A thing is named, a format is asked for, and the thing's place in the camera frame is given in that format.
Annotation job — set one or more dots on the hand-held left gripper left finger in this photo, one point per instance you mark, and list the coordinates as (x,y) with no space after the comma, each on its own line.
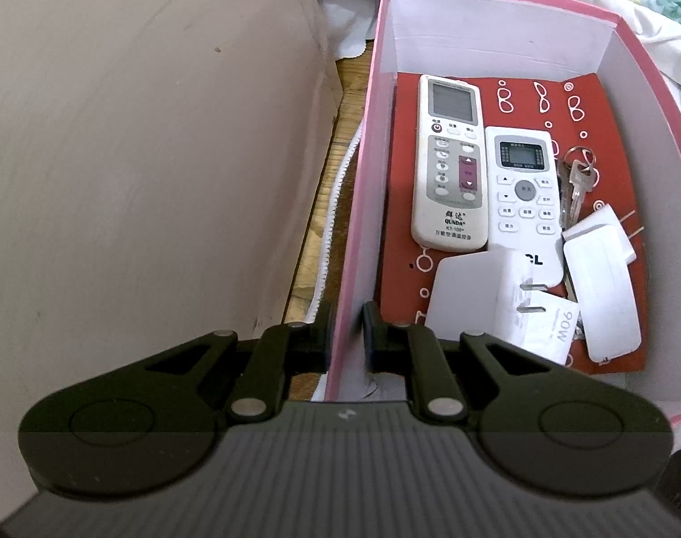
(329,342)

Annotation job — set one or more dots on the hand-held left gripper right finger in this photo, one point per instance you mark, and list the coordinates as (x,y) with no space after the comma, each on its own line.
(367,332)

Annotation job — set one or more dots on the large white charger block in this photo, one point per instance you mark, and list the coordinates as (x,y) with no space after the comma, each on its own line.
(475,291)

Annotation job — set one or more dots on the pink cardboard box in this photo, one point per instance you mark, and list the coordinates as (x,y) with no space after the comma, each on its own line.
(368,179)

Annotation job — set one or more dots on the small white remote control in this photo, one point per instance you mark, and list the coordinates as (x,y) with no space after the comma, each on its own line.
(523,218)

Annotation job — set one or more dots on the white power adapter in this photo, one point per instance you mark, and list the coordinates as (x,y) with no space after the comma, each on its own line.
(604,302)

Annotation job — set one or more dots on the small white plug adapter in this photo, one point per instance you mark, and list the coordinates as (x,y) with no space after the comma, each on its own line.
(595,217)

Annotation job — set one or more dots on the large white remote control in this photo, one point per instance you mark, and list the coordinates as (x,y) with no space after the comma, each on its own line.
(447,224)

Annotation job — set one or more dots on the white scalloped cloth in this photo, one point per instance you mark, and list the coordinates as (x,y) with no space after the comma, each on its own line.
(346,11)

